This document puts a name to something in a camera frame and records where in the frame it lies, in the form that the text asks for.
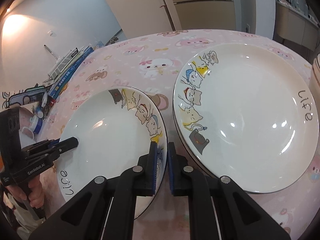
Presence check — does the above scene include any cartoon life plate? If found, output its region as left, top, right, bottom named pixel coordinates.
left=173, top=43, right=319, bottom=193

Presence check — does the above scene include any white black-rimmed bowl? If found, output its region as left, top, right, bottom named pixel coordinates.
left=309, top=54, right=320, bottom=100

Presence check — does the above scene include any person's left hand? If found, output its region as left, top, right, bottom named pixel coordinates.
left=7, top=177, right=46, bottom=209

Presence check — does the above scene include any stack of books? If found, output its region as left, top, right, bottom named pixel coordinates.
left=43, top=44, right=94, bottom=99

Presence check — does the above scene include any beige three-door refrigerator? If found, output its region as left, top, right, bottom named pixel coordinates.
left=173, top=0, right=236, bottom=30

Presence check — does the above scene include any bathroom vanity cabinet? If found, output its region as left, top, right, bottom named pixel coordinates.
left=274, top=3, right=319, bottom=51

